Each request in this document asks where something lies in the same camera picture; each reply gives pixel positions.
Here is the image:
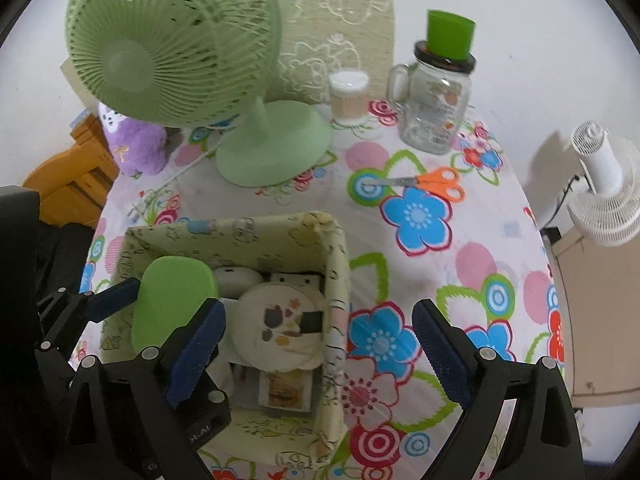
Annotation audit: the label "patterned fabric storage box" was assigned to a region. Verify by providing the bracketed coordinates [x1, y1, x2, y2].
[100, 210, 351, 471]

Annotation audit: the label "beige cabinet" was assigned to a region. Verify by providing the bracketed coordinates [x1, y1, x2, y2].
[542, 227, 640, 411]

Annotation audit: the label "green desk fan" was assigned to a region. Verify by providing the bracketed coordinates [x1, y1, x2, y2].
[65, 0, 333, 188]

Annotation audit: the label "purple plush toy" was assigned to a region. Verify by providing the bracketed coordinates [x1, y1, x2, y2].
[96, 102, 168, 177]

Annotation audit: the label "long white picture box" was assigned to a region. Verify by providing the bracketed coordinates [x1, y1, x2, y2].
[257, 271, 323, 413]

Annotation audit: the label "floral tablecloth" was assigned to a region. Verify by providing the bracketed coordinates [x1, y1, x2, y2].
[70, 105, 566, 480]

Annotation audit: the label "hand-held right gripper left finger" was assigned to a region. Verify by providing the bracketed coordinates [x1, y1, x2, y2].
[65, 299, 227, 480]

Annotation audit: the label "white round pad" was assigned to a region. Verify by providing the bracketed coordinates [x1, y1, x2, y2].
[212, 266, 265, 301]

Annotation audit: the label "white clip fan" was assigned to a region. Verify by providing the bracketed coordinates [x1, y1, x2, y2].
[567, 120, 640, 247]

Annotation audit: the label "black clothing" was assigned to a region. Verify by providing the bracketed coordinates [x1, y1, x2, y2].
[37, 222, 101, 301]

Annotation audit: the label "green plastic cup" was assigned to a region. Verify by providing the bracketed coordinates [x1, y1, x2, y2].
[426, 9, 477, 61]

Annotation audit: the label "cotton swab container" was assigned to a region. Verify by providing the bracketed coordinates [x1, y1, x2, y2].
[328, 71, 371, 126]

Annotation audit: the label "orange handled scissors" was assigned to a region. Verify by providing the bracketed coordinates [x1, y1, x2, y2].
[361, 167, 466, 202]

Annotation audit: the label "black power cable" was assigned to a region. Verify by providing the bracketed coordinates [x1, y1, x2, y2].
[545, 175, 583, 228]

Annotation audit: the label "green oval case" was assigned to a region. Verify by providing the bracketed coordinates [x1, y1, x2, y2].
[131, 256, 219, 356]

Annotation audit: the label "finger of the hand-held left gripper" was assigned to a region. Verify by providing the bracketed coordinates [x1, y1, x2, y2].
[35, 279, 141, 372]
[172, 374, 232, 457]

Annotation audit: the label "wooden chair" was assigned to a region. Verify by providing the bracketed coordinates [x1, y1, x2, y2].
[22, 112, 121, 228]

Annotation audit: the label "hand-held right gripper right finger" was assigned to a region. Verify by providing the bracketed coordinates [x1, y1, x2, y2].
[411, 299, 586, 480]

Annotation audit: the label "glass jar mug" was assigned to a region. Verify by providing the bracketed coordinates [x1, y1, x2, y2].
[386, 42, 477, 155]

